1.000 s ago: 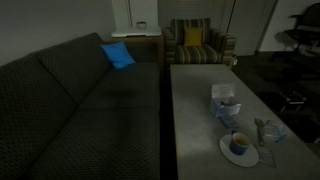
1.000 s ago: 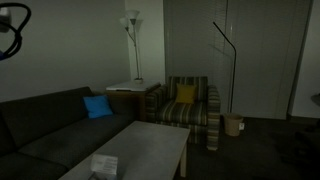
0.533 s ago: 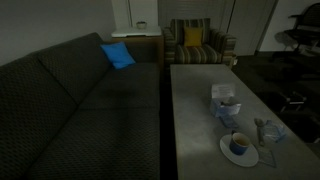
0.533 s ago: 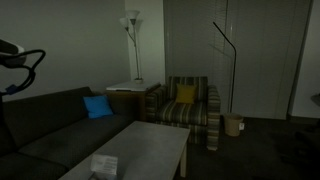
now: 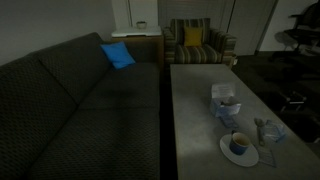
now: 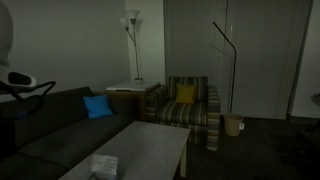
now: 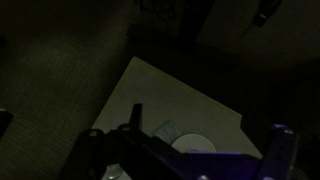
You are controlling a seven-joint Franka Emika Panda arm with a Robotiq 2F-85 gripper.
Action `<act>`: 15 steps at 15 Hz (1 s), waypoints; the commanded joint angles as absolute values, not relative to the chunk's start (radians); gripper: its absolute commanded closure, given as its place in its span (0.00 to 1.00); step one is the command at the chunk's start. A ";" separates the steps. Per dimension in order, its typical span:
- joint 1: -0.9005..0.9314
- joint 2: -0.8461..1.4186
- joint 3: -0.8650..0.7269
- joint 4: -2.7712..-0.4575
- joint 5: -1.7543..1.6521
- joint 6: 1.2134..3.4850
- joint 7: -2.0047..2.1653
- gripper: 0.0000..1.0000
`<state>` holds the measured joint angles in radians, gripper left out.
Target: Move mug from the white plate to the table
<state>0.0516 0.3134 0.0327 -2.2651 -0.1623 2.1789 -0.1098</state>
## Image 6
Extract blue throw pillow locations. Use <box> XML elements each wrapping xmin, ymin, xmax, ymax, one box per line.
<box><xmin>82</xmin><ymin>94</ymin><xmax>114</xmax><ymax>120</ymax></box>

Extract yellow throw pillow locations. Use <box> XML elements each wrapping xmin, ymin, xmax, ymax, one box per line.
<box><xmin>175</xmin><ymin>83</ymin><xmax>198</xmax><ymax>105</ymax></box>

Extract grey window blinds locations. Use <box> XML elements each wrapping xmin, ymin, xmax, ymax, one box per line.
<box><xmin>163</xmin><ymin>0</ymin><xmax>231</xmax><ymax>112</ymax></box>

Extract white flat board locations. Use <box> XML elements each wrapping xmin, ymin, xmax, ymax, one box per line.
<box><xmin>105</xmin><ymin>80</ymin><xmax>162</xmax><ymax>93</ymax></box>

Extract thin black floor lamp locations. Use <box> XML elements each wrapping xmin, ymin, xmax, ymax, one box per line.
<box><xmin>212</xmin><ymin>21</ymin><xmax>238</xmax><ymax>114</ymax></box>

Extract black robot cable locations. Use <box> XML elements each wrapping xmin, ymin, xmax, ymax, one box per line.
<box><xmin>0</xmin><ymin>80</ymin><xmax>57</xmax><ymax>113</ymax></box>

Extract dark grey fabric sofa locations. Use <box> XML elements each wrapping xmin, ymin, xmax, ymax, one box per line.
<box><xmin>0</xmin><ymin>86</ymin><xmax>141</xmax><ymax>180</ymax></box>

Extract white tissue box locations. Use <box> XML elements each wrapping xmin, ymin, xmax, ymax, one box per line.
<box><xmin>88</xmin><ymin>153</ymin><xmax>119</xmax><ymax>180</ymax></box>

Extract white closet door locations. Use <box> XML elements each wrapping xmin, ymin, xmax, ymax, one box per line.
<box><xmin>228</xmin><ymin>0</ymin><xmax>314</xmax><ymax>120</ymax></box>

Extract white two-shade floor lamp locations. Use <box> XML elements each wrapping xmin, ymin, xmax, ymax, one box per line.
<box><xmin>119</xmin><ymin>9</ymin><xmax>145</xmax><ymax>85</ymax></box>

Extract wooden side table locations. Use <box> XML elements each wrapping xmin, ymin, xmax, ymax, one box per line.
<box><xmin>105</xmin><ymin>81</ymin><xmax>162</xmax><ymax>123</ymax></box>

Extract striped armchair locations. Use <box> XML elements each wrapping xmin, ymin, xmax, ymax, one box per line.
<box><xmin>145</xmin><ymin>75</ymin><xmax>222</xmax><ymax>152</ymax></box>

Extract beige wastebasket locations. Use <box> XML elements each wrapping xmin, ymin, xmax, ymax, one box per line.
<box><xmin>222</xmin><ymin>112</ymin><xmax>244</xmax><ymax>138</ymax></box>

